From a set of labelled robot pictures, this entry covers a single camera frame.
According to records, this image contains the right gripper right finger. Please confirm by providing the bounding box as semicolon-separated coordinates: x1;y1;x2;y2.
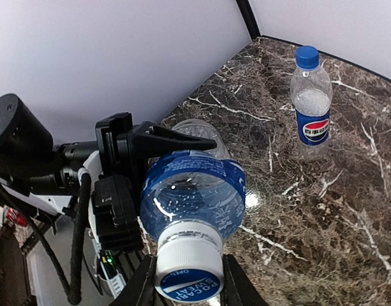
222;254;269;306

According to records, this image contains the blue white Pocari cap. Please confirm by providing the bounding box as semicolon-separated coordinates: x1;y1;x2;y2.
154;220;224;303

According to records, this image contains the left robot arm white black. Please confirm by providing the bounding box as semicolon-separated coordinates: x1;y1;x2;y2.
0;94;217;252

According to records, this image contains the left black frame post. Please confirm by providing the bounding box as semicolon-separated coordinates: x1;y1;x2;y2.
236;0;261;40

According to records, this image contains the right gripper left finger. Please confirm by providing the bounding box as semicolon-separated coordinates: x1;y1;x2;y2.
109;255;160;306

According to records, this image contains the Pocari Sweat bottle blue label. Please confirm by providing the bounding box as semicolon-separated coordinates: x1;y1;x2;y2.
139;118;246;303

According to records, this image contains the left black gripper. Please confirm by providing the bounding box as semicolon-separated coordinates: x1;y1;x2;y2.
92;112;217;252

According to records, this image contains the Pepsi bottle blue cap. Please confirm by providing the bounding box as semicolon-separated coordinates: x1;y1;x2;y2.
290;45;334;160

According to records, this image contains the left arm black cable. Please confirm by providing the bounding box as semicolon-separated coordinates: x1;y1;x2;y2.
0;171;94;305

